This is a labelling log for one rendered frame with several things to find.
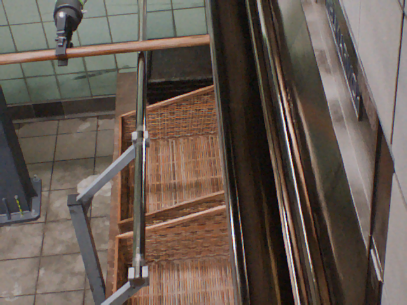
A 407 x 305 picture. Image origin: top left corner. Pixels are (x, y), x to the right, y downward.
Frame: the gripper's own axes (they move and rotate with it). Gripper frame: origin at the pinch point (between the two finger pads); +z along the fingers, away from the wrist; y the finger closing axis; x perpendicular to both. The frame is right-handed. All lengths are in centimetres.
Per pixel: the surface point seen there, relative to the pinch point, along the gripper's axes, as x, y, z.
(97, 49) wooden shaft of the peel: -11.1, -1.3, 1.2
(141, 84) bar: -24.3, 1.6, 17.3
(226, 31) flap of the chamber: -50, -22, 29
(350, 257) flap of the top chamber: -61, -60, 141
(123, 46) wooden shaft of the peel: -19.1, -1.3, 1.2
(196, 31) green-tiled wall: -39, 76, -121
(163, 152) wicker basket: -24, 60, -19
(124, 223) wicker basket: -13, 46, 30
